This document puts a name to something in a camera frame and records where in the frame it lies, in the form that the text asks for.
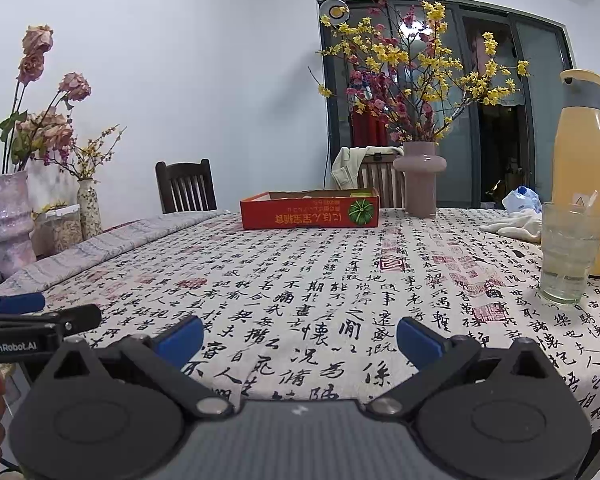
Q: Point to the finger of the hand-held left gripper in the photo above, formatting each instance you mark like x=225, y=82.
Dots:
x=77, y=319
x=20, y=303

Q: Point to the white crumpled cloth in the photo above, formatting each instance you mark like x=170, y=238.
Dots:
x=520, y=225

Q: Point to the red and blue hanging cloth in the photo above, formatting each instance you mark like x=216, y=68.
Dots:
x=365, y=130

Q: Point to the large pink textured vase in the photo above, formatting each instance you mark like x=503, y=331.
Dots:
x=10, y=220

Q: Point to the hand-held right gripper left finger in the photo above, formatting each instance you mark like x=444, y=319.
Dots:
x=180, y=340

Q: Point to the yellow twig flowers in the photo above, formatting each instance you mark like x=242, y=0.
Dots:
x=90, y=155

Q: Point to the blue plastic bag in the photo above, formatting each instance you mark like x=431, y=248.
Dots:
x=522, y=199

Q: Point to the pink glass vase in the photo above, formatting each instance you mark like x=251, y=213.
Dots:
x=420, y=180

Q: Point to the yellow water bottle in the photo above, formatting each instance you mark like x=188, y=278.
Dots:
x=585, y=160

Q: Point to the dark wooden chair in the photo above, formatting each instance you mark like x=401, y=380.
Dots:
x=185, y=167

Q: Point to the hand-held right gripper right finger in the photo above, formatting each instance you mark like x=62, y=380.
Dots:
x=420, y=342

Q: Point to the clear drinking glass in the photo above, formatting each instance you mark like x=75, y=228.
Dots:
x=570, y=260

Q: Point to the floral ceramic vase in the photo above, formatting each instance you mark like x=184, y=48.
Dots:
x=90, y=210

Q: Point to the pink and yellow blossom branches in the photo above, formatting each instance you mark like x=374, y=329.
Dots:
x=395, y=55

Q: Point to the dried pink roses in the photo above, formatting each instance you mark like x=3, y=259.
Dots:
x=40, y=130

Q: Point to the clear storage jar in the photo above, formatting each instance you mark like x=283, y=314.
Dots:
x=60, y=232

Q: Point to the calligraphy print tablecloth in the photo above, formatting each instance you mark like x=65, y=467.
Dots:
x=305, y=270

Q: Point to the brown slatted chair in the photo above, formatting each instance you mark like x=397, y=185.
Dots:
x=380, y=180

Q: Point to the chair with beige jacket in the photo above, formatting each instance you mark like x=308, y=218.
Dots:
x=347, y=165

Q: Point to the red cardboard box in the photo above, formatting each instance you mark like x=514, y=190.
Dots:
x=300, y=215

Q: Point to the pink patterned blanket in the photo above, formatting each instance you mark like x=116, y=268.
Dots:
x=105, y=245

